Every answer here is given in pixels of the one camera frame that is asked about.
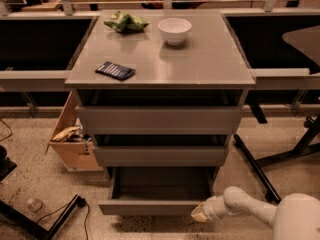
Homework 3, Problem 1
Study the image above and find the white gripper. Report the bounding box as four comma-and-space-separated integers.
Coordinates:
191, 196, 227, 223

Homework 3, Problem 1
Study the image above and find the grey bottom drawer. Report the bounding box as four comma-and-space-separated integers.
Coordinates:
98, 167, 216, 216

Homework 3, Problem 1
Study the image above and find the grey drawer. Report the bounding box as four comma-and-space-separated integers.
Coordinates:
98, 167, 216, 216
74, 89, 244, 135
93, 134, 230, 167

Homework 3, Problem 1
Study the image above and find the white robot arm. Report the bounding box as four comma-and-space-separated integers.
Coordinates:
191, 186, 320, 240

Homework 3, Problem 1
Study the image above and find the grey middle drawer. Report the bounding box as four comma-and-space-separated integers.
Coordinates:
93, 134, 230, 167

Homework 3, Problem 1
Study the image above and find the grey drawer cabinet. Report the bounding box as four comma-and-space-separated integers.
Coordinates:
64, 8, 257, 182

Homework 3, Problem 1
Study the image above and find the grey top drawer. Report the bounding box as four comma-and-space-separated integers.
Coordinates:
74, 89, 244, 135

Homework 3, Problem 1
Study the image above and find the wooden box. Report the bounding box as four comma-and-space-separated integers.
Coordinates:
48, 94, 102, 171

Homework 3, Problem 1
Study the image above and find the black stand leg right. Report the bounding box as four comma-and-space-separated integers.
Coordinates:
233, 115, 320, 204

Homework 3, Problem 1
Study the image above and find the black stand leg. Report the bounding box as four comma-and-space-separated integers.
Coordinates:
233, 115, 320, 204
0, 194, 88, 240

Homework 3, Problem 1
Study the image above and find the crumpled brown paper bag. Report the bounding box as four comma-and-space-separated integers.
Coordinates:
52, 126, 80, 142

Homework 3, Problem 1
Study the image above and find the dark blue snack packet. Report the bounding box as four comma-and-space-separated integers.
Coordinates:
95, 61, 136, 81

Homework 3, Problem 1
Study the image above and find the clear plastic bottle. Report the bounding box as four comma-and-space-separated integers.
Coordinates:
27, 198, 43, 213

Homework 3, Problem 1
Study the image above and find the white bowl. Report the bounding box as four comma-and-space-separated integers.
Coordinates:
158, 18, 192, 45

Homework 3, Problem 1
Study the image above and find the black stand leg left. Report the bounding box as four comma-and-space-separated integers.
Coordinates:
0, 194, 88, 240

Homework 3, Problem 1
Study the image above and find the black cable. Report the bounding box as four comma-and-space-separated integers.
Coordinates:
33, 202, 92, 240

